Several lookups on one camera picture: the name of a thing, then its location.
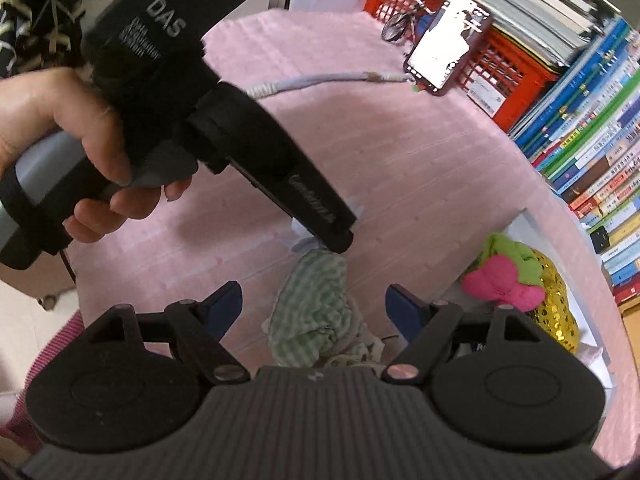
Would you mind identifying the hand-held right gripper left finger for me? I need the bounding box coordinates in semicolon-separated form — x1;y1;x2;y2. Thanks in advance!
75;281;251;386

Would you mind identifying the gold sequin pouch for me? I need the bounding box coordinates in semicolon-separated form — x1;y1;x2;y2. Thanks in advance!
520;247;582;357

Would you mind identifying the small bicycle model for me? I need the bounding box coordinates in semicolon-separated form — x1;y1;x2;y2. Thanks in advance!
381;0;437;44

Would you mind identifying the pale blue soft cloth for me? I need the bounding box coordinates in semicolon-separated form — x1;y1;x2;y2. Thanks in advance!
284;199;364;254

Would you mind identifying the dark leaf print cloth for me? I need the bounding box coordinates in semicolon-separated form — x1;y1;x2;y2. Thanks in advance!
0;0;99;80

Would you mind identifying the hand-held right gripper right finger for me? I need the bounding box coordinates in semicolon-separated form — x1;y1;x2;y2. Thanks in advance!
382;284;551;383

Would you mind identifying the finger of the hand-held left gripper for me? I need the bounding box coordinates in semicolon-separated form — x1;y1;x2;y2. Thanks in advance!
255;160;359;255

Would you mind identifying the pale blue charging cable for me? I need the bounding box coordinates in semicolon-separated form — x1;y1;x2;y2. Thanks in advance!
244;70;417;101

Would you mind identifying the stack of worn paperback books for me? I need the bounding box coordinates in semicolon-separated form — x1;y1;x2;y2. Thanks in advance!
447;0;624;70

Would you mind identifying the row of tall colourful books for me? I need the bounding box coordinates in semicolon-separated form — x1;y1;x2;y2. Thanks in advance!
506;16;640;313

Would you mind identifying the smartphone in red case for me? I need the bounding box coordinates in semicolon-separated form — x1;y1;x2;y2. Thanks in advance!
403;0;494;97

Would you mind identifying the pink striped garment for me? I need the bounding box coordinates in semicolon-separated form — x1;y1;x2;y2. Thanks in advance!
0;309;87;453

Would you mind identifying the green and pink plush toy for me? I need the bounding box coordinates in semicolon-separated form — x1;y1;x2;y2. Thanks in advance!
460;232;546;312

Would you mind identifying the white storage box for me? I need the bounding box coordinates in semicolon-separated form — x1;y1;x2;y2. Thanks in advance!
440;207;617;392

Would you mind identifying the person's left hand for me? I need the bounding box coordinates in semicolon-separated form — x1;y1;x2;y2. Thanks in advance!
0;66;194;246

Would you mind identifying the green checked cloth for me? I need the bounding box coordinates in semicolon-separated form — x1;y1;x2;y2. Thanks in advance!
261;249;387;369

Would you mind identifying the red plastic crate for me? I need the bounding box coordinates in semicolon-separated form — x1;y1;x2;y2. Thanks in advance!
362;0;562;132

